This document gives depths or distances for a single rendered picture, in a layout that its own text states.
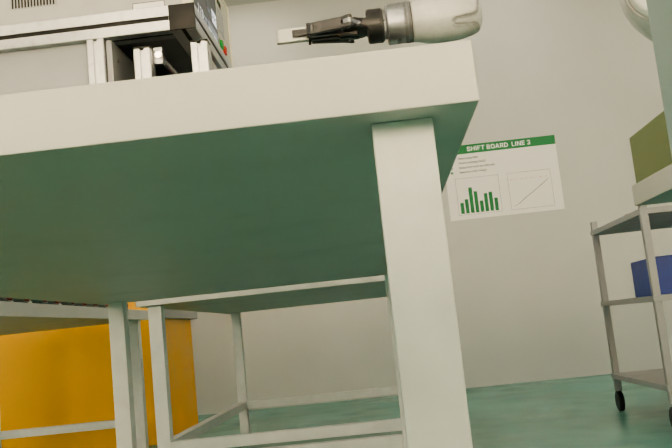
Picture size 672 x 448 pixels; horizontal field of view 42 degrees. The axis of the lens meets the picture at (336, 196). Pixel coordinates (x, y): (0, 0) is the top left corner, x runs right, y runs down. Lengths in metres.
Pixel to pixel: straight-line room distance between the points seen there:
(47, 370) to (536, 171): 3.96
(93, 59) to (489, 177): 5.74
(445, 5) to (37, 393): 4.11
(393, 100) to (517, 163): 6.48
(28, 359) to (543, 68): 4.46
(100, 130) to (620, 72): 6.90
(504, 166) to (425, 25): 5.26
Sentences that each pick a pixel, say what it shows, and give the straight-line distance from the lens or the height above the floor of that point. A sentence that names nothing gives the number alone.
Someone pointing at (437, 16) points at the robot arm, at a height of 1.17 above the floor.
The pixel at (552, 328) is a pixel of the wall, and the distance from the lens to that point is 7.08.
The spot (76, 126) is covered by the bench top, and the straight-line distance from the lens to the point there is 0.72.
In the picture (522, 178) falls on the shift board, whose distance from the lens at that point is 7.14.
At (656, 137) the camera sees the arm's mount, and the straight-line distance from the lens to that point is 1.60.
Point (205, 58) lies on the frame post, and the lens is 1.54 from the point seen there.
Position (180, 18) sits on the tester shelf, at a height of 1.09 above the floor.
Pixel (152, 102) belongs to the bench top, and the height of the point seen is 0.73.
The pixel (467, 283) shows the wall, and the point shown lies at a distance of 7.00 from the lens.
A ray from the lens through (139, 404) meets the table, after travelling 4.77.
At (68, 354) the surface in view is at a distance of 5.45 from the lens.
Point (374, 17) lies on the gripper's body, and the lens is 1.92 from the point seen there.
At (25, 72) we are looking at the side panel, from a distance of 1.62.
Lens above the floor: 0.54
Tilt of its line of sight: 9 degrees up
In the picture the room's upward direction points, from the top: 6 degrees counter-clockwise
